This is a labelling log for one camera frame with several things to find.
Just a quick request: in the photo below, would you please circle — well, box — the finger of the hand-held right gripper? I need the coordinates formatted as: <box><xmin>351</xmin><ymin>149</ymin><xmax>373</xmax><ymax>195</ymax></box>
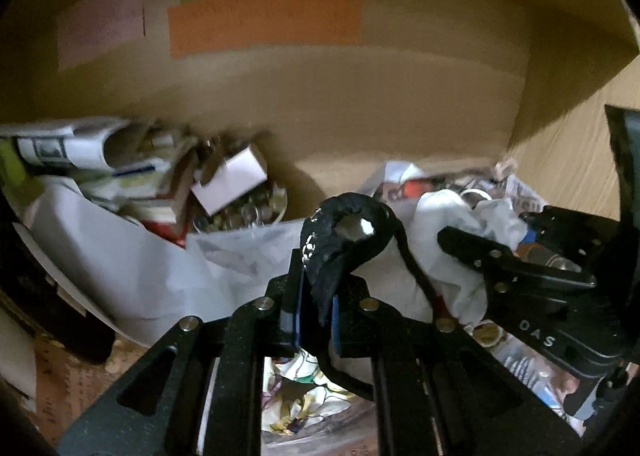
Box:
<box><xmin>519</xmin><ymin>205</ymin><xmax>620</xmax><ymax>258</ymax></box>
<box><xmin>437</xmin><ymin>225</ymin><xmax>598</xmax><ymax>289</ymax></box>

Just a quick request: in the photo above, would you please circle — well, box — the clear bowl of coins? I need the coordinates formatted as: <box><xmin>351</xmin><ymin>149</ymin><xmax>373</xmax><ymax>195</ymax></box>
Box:
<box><xmin>193</xmin><ymin>186</ymin><xmax>290</xmax><ymax>232</ymax></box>

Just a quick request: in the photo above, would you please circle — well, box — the small white carton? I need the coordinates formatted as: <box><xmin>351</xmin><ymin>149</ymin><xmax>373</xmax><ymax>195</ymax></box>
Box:
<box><xmin>190</xmin><ymin>143</ymin><xmax>269</xmax><ymax>217</ymax></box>

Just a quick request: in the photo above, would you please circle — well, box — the colourful printed wrapper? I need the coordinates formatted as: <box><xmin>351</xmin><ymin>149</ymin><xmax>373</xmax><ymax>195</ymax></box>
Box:
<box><xmin>261</xmin><ymin>349</ymin><xmax>377</xmax><ymax>436</ymax></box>

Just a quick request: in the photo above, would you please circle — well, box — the white cloth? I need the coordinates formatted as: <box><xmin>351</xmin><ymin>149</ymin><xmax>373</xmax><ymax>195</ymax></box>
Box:
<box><xmin>358</xmin><ymin>188</ymin><xmax>529</xmax><ymax>329</ymax></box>

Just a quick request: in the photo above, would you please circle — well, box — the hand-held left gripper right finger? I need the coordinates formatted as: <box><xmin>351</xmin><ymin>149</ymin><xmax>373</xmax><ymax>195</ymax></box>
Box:
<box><xmin>331</xmin><ymin>280</ymin><xmax>582</xmax><ymax>456</ymax></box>

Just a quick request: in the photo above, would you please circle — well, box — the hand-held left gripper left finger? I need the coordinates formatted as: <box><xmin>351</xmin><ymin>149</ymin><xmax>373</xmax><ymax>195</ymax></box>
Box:
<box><xmin>59</xmin><ymin>248</ymin><xmax>307</xmax><ymax>456</ymax></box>

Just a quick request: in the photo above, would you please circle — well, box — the red and white packet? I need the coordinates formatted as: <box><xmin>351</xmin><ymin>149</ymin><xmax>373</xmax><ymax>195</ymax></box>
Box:
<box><xmin>136</xmin><ymin>196</ymin><xmax>190</xmax><ymax>248</ymax></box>

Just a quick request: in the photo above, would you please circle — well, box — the rolled newspaper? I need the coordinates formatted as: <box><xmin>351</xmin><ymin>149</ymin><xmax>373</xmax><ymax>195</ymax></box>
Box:
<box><xmin>0</xmin><ymin>117</ymin><xmax>132</xmax><ymax>172</ymax></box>

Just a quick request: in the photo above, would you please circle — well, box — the large cardboard box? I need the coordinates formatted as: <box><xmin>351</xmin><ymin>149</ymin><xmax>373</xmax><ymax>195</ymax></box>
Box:
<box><xmin>0</xmin><ymin>0</ymin><xmax>640</xmax><ymax>456</ymax></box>

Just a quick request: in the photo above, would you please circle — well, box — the pink paper label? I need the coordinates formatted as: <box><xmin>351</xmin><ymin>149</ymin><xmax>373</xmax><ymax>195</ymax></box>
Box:
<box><xmin>57</xmin><ymin>0</ymin><xmax>147</xmax><ymax>71</ymax></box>

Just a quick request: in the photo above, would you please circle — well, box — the orange paper label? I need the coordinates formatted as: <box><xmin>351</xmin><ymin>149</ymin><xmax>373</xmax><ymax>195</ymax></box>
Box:
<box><xmin>167</xmin><ymin>0</ymin><xmax>363</xmax><ymax>60</ymax></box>

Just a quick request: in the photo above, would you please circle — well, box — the black cloth with cord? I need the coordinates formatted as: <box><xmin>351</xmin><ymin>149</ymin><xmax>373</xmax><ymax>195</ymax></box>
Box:
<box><xmin>299</xmin><ymin>192</ymin><xmax>442</xmax><ymax>402</ymax></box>

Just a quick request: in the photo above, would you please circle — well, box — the dark object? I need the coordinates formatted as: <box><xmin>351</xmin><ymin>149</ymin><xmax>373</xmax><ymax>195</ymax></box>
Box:
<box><xmin>0</xmin><ymin>196</ymin><xmax>118</xmax><ymax>366</ymax></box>

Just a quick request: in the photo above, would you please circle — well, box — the crumpled newspaper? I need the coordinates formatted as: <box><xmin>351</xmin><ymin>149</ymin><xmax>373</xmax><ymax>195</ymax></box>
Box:
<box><xmin>363</xmin><ymin>160</ymin><xmax>549</xmax><ymax>217</ymax></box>

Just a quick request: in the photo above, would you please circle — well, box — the large white paper sheet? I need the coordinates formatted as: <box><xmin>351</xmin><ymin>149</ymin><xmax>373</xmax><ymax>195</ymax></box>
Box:
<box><xmin>11</xmin><ymin>175</ymin><xmax>307</xmax><ymax>348</ymax></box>

